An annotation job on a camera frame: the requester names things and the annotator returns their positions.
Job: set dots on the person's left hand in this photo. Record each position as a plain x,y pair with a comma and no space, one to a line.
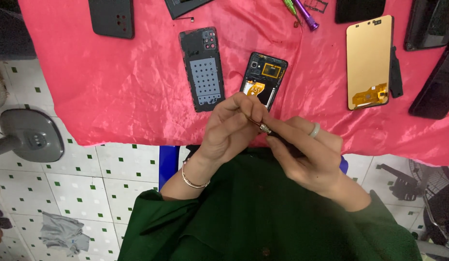
224,134

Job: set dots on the person's right hand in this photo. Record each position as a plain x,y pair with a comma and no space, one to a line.
315,163

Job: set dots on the black screwdriver with silver collar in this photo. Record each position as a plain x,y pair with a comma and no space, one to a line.
265,128

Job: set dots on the black phone back cover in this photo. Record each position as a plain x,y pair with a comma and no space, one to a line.
204,76

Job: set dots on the blue plastic stool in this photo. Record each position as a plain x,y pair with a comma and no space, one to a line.
168,165

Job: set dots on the opened black smartphone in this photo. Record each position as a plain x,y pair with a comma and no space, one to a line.
268,74

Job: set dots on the dark green garment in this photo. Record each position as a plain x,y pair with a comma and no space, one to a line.
253,221

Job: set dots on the red satin cloth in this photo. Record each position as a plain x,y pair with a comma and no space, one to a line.
137,90

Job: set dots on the gold backed display panel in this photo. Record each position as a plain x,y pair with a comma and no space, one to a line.
367,58

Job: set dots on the black phone battery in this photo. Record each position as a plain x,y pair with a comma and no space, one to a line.
184,6

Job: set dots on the glossy black phone screen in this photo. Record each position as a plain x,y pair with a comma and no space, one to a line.
436,90

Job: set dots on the green screwdriver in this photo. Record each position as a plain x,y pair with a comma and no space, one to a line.
291,9

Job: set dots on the purple screwdriver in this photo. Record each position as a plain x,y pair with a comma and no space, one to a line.
306,14

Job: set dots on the black sim tray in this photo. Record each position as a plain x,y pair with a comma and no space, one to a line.
316,5

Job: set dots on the black perforated phone case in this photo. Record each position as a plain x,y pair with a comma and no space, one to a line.
110,18

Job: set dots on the grey rag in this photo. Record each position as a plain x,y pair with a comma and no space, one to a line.
63,234

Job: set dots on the grey fan base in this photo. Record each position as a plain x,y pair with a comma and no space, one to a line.
32,136

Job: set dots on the dark grey bag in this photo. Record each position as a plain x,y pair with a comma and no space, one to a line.
10,32

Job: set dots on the black plastic floor bracket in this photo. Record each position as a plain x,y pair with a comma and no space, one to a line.
403,185

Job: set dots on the black phone frame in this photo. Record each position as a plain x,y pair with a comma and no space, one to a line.
429,21

